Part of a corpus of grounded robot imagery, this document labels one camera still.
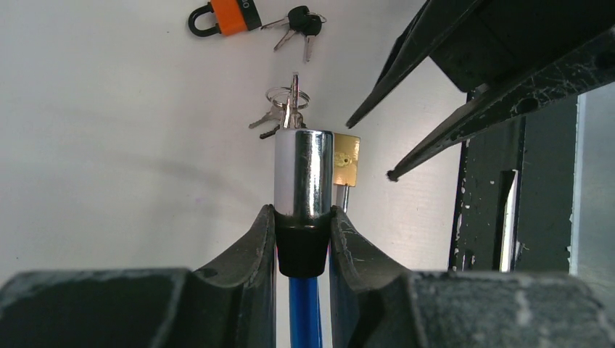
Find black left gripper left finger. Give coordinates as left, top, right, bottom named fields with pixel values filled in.
left=1, top=205, right=276, bottom=347

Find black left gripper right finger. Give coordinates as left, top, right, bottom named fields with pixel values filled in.
left=330, top=207, right=614, bottom=347

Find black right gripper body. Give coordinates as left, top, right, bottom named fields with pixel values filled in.
left=430, top=0, right=614, bottom=92

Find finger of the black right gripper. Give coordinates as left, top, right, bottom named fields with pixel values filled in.
left=345, top=0, right=482, bottom=128
left=387, top=28, right=614, bottom=181

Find large brass padlock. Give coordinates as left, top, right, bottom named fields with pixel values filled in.
left=333, top=133, right=360, bottom=213

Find blue cable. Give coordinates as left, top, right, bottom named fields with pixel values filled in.
left=273, top=128, right=335, bottom=348

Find blue cable lock keys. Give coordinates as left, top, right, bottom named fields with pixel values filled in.
left=265, top=72, right=310, bottom=129

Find orange black key fob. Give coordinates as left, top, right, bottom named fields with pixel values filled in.
left=187, top=0, right=263, bottom=38

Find black-headed key bunch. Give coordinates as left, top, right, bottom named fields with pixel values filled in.
left=260, top=5, right=328, bottom=63

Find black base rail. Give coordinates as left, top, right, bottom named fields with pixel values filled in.
left=448, top=97, right=577, bottom=273

